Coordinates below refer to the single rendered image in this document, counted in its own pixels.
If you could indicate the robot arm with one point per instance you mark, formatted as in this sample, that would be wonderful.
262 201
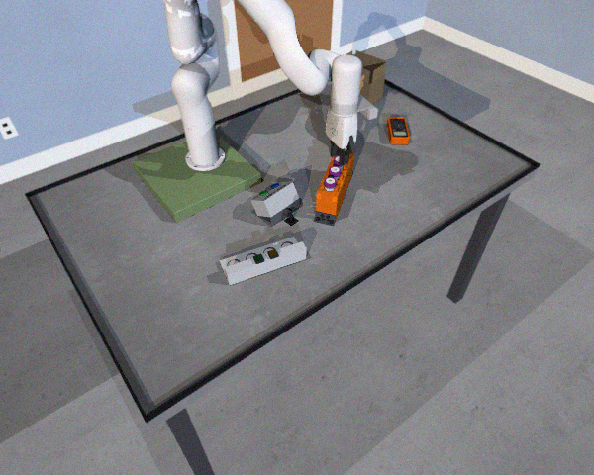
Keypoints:
191 33

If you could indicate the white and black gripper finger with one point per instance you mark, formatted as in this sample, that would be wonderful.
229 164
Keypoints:
334 150
344 156

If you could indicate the brown cardboard box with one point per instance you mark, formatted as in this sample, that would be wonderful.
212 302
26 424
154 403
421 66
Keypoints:
371 92

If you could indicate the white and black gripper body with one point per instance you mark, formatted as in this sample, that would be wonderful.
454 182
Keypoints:
340 127

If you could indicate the orange tube rack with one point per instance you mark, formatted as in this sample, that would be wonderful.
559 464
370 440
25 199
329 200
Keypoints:
330 201

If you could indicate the grey button housing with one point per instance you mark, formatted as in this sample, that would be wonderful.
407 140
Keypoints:
276 203

